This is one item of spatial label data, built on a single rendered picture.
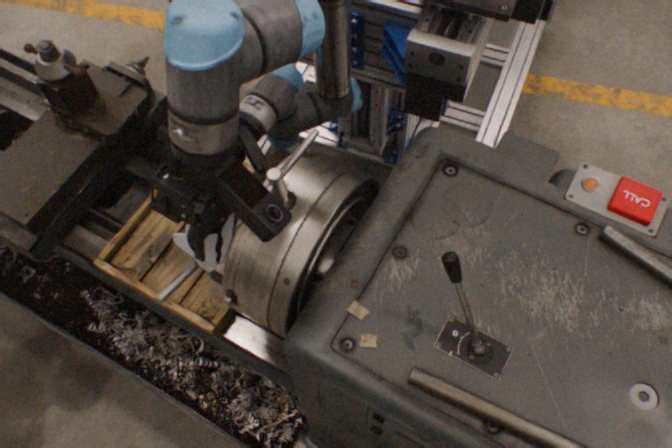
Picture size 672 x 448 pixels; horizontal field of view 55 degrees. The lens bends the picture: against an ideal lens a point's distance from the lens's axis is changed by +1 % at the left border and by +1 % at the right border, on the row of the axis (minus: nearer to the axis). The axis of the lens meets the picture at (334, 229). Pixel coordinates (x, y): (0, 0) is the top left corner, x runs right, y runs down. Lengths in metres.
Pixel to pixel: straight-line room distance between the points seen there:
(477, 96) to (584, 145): 0.49
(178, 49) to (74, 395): 1.79
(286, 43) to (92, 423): 1.75
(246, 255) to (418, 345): 0.30
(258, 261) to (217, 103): 0.37
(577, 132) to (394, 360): 1.98
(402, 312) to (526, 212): 0.24
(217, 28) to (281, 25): 0.10
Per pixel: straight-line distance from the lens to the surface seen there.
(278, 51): 0.70
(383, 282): 0.89
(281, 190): 0.93
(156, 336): 1.65
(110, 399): 2.27
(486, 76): 2.54
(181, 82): 0.66
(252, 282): 1.00
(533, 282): 0.92
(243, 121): 1.24
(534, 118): 2.72
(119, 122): 1.42
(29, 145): 1.52
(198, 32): 0.63
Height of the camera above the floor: 2.07
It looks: 62 degrees down
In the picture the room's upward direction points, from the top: 3 degrees counter-clockwise
